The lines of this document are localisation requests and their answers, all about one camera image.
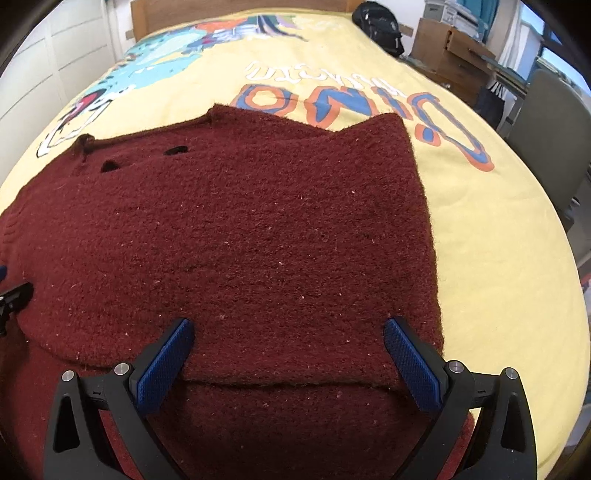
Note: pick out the grey printer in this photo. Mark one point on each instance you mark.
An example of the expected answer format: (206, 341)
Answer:
(443, 11)

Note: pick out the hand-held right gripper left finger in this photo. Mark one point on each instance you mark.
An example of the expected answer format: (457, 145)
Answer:
(166, 364)

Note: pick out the window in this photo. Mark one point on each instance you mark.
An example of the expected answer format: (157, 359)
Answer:
(563, 50)

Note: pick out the white wardrobe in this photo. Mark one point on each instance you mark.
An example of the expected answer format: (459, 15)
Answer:
(55, 50)

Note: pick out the wooden bed headboard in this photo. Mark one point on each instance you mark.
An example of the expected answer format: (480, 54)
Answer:
(231, 9)

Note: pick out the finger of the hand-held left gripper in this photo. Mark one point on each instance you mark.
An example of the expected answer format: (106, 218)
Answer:
(14, 297)

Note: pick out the teal curtain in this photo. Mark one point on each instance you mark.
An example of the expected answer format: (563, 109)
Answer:
(482, 9)

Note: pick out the dark red towel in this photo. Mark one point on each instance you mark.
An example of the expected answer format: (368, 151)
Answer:
(254, 230)

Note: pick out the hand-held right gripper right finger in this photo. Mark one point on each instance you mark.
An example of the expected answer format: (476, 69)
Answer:
(413, 364)

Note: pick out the black backpack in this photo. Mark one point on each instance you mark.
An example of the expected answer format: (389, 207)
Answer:
(381, 25)

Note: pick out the black shopping bag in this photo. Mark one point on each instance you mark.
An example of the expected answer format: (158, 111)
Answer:
(489, 106)

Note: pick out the yellow dinosaur print bedspread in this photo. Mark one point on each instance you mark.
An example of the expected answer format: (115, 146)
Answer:
(485, 230)

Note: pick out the wooden dresser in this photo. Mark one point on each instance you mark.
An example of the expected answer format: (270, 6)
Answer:
(443, 50)

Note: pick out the grey office chair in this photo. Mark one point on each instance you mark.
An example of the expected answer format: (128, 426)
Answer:
(549, 134)

